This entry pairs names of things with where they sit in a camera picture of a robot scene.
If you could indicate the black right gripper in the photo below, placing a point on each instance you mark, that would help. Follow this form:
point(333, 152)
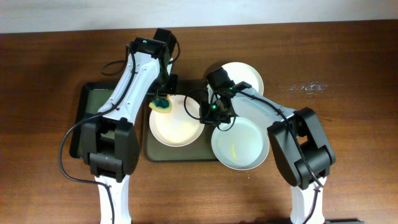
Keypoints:
point(206, 119)

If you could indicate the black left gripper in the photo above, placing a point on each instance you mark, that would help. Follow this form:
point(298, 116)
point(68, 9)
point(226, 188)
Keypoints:
point(173, 89)

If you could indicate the green and yellow sponge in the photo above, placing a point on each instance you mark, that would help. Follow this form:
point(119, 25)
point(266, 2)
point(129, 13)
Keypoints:
point(161, 105)

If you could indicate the pink plate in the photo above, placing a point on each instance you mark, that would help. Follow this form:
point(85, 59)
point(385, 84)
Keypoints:
point(177, 128)

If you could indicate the pale green plate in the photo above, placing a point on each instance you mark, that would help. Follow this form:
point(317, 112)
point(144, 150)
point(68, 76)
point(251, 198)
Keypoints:
point(241, 145)

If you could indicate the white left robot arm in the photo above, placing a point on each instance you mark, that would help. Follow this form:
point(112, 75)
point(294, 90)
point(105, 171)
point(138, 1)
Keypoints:
point(108, 139)

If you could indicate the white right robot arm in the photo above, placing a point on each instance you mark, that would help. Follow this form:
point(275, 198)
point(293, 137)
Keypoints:
point(301, 149)

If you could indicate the large dark serving tray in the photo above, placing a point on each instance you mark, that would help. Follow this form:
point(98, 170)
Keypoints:
point(199, 150)

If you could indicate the small black sponge tray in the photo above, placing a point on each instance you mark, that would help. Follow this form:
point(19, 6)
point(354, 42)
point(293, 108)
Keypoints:
point(93, 96)

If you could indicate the cream plate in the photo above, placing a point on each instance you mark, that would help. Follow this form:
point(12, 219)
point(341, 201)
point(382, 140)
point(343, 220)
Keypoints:
point(242, 72)

